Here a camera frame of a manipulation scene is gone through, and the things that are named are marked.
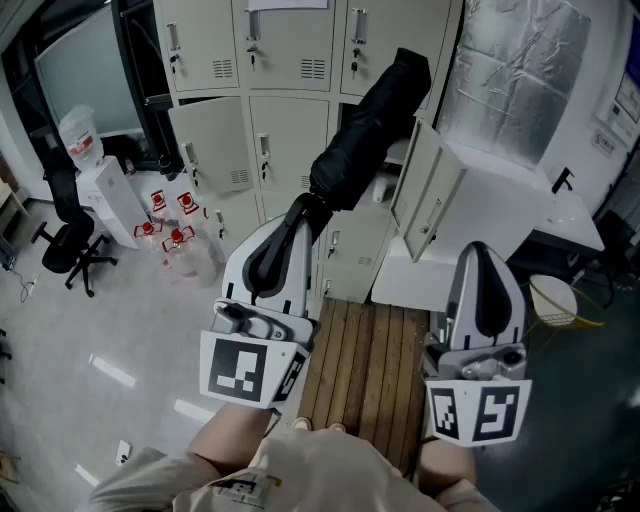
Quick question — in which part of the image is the wall poster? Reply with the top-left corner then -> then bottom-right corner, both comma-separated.
594,67 -> 640,149

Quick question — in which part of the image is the person's beige shirt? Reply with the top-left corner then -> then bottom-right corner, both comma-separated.
89,429 -> 501,512

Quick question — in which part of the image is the black metal shelf frame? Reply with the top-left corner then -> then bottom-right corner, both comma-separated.
110,0 -> 177,172

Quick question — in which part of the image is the large grey display screen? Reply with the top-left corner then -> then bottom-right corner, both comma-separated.
33,9 -> 145,137

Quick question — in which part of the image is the light wooden desk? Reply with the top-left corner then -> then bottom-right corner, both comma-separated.
0,182 -> 31,236

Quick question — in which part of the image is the grey metal locker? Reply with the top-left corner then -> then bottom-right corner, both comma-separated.
152,0 -> 469,304

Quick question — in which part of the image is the white water dispenser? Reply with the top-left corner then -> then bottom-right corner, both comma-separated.
74,157 -> 151,251

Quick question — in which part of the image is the black umbrella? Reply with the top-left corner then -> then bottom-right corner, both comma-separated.
248,47 -> 432,296

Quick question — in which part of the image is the small white wall sign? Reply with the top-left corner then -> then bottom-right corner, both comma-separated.
591,128 -> 618,158

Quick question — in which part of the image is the wooden slat platform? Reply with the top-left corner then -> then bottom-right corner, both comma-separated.
297,298 -> 431,476

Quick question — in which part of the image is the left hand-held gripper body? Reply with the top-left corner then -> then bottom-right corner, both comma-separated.
199,297 -> 321,411

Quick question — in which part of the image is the black office chair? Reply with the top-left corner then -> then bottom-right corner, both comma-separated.
30,144 -> 119,299

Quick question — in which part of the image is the person's right forearm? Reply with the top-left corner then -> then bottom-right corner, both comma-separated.
417,437 -> 479,501

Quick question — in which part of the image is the person's left forearm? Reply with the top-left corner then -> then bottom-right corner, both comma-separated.
189,402 -> 281,476

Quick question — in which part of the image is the white paper notice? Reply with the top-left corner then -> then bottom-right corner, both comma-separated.
247,0 -> 329,11

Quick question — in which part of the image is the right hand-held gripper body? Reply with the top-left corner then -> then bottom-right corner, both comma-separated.
421,329 -> 534,449

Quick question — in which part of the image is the white desk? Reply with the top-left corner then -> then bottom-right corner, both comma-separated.
529,169 -> 606,261

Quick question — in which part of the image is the black bracket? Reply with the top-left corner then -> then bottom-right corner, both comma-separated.
551,167 -> 576,195

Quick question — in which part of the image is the white power strip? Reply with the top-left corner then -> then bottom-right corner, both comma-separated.
19,272 -> 42,304

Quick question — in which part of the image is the silver foil-wrapped column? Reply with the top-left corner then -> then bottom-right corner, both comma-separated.
437,0 -> 594,171

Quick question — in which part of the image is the clear jug red handle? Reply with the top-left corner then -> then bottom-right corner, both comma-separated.
174,191 -> 202,227
149,188 -> 174,222
133,220 -> 164,257
160,225 -> 217,289

